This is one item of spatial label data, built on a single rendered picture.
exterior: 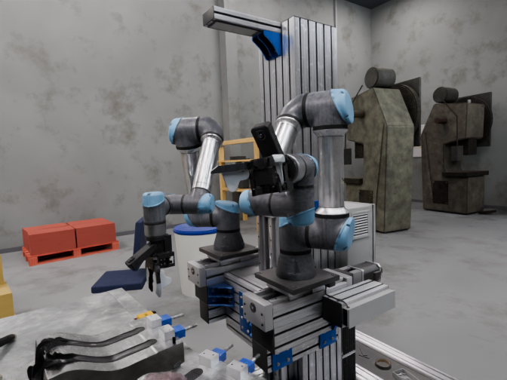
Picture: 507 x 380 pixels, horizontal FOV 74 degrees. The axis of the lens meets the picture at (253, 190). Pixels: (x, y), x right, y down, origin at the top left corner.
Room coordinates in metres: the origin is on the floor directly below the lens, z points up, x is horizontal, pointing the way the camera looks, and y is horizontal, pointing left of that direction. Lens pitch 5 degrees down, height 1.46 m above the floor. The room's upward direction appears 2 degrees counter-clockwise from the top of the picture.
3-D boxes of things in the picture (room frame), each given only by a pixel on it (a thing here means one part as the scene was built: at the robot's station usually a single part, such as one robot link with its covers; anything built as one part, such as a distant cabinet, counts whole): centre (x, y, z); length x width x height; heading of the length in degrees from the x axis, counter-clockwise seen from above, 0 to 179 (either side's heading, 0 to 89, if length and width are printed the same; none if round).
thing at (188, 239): (3.76, 0.62, 0.37); 0.61 x 0.61 x 0.74
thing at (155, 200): (1.17, 0.35, 1.31); 0.09 x 0.08 x 0.11; 169
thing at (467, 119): (8.27, -5.11, 1.54); 1.62 x 1.39 x 3.09; 34
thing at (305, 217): (0.91, -0.11, 1.34); 0.11 x 0.08 x 0.11; 60
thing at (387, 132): (6.87, -2.51, 1.57); 1.54 x 1.37 x 3.14; 35
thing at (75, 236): (5.66, 3.17, 0.24); 1.40 x 0.99 x 0.48; 124
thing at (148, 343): (0.98, 0.50, 0.92); 0.35 x 0.16 x 0.09; 128
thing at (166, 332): (1.09, 0.27, 0.89); 0.13 x 0.05 x 0.05; 128
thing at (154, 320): (1.18, 0.34, 0.89); 0.13 x 0.05 x 0.05; 128
